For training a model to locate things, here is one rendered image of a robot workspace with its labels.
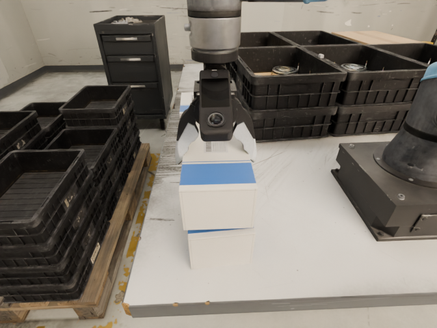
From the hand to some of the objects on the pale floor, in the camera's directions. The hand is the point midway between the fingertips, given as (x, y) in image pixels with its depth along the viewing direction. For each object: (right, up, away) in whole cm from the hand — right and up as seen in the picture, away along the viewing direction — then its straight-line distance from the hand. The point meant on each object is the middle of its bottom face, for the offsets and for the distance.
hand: (216, 165), depth 48 cm
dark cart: (-71, +48, +218) cm, 234 cm away
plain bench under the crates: (+60, -33, +104) cm, 125 cm away
